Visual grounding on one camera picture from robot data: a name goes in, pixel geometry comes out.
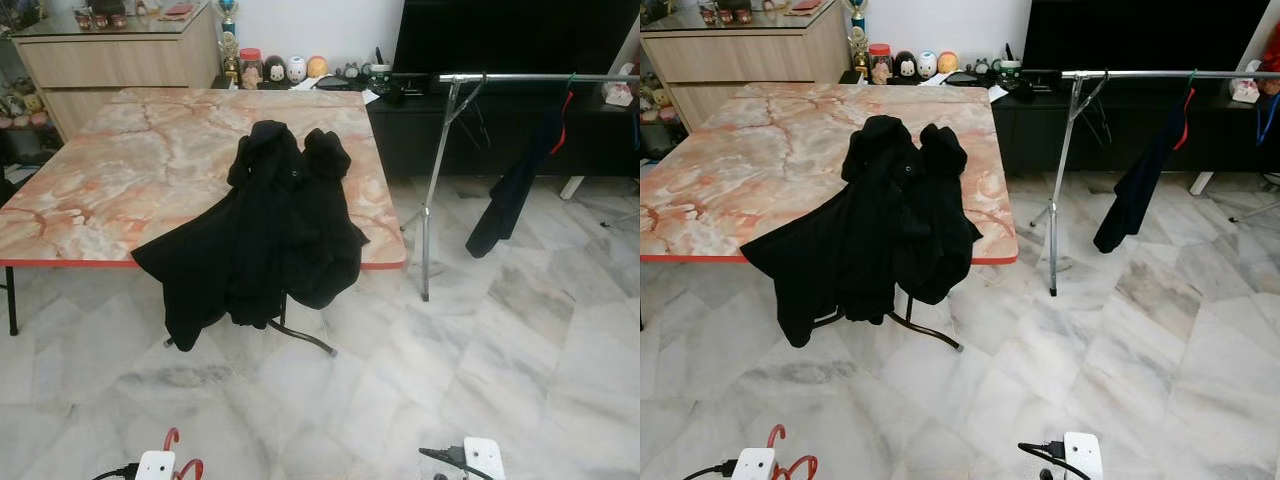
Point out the glass jar with red lid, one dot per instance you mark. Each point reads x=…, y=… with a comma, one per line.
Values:
x=880, y=65
x=250, y=70

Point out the black television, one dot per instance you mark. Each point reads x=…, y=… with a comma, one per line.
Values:
x=1140, y=35
x=500, y=35

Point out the silver metal clothes rack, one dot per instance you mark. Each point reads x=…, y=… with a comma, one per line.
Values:
x=500, y=77
x=1130, y=74

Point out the black flat pouch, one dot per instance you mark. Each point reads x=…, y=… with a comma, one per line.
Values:
x=970, y=79
x=340, y=84

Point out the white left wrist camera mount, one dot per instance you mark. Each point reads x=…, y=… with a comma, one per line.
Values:
x=155, y=467
x=753, y=465

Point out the blue clothes hanger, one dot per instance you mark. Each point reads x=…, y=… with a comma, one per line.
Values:
x=1260, y=120

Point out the white paper stack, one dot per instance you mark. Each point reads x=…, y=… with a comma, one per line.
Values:
x=998, y=94
x=371, y=96

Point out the orange round plush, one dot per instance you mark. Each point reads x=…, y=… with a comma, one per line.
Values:
x=948, y=62
x=317, y=67

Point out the black round mouse plush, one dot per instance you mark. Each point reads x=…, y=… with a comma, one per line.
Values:
x=905, y=66
x=275, y=70

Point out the white tissue box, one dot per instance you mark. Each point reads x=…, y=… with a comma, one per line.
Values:
x=620, y=92
x=1247, y=90

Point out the navy zip shirt with logo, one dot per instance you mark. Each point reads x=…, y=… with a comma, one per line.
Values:
x=510, y=200
x=1135, y=195

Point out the black knit garment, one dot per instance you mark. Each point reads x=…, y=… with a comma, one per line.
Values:
x=260, y=230
x=870, y=230

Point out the green white mug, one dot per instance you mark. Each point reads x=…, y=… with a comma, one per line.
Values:
x=380, y=78
x=1009, y=75

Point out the dark figurine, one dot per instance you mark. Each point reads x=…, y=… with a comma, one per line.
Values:
x=735, y=12
x=105, y=14

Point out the black TV cabinet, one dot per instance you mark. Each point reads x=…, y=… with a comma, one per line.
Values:
x=1030, y=135
x=400, y=140

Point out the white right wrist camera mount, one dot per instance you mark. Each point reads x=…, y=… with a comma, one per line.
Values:
x=485, y=460
x=1083, y=455

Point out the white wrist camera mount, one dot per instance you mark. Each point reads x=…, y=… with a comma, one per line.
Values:
x=485, y=460
x=753, y=465
x=155, y=467
x=1083, y=455

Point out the marble top folding table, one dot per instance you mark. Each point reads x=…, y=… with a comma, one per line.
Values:
x=120, y=170
x=760, y=160

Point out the small grey Totoro figure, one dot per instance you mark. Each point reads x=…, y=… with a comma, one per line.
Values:
x=350, y=72
x=982, y=68

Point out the red Ganesha statue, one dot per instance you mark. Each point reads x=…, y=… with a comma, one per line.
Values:
x=1273, y=50

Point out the light wood sideboard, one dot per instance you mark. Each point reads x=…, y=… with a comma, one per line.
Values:
x=120, y=60
x=750, y=55

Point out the red flat box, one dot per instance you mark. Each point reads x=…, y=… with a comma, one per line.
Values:
x=178, y=10
x=805, y=8

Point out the white round plush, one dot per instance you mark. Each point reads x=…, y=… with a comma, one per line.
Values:
x=927, y=64
x=297, y=69

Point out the gold blue trophy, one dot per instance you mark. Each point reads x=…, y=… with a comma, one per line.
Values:
x=229, y=45
x=858, y=40

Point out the small beige plush toy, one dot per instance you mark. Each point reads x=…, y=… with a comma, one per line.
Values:
x=25, y=103
x=660, y=98

